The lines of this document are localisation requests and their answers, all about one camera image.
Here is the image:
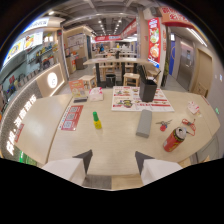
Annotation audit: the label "large food menu sheet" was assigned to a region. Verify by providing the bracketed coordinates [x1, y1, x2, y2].
[110, 85, 175, 113]

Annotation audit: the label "pink tissue packet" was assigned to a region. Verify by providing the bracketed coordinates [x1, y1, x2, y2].
[87, 86, 104, 102]

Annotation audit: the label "yellow bottle with green cap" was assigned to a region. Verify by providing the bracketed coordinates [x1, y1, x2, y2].
[92, 111, 103, 130]

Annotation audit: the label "red QR code sticker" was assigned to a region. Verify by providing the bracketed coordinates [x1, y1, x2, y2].
[58, 104, 85, 132]

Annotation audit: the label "orange standing sign card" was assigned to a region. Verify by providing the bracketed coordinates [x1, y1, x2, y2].
[68, 79, 87, 98]

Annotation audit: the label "black flat card device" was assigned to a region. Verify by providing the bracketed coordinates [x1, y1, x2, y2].
[73, 96, 89, 104]

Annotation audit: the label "red food poster pillar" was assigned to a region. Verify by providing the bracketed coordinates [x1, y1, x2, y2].
[146, 17, 162, 69]

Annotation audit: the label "black utensil holder box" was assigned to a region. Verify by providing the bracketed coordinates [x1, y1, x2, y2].
[138, 78, 158, 103]

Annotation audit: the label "small white red packet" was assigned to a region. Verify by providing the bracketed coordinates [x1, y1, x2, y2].
[187, 101, 201, 115]

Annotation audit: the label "red scissors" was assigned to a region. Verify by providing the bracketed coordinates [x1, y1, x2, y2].
[181, 118, 197, 137]

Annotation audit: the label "long wooden dining table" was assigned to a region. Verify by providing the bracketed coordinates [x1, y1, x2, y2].
[82, 56, 151, 87]

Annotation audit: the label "red soda can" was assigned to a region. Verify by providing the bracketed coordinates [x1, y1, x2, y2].
[162, 126, 188, 153]

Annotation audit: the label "wooden stool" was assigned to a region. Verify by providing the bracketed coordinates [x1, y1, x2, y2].
[122, 72, 141, 88]
[78, 74, 98, 90]

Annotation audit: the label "black trash bin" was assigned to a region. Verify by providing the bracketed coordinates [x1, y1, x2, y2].
[105, 73, 117, 88]

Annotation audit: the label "red keychain with keys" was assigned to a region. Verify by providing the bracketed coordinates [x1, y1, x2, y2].
[155, 119, 174, 132]

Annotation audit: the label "round white logo sign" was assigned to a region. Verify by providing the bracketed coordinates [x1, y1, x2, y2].
[47, 72, 59, 89]

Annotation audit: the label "gray rectangular box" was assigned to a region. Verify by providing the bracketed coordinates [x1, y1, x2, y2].
[135, 109, 153, 139]

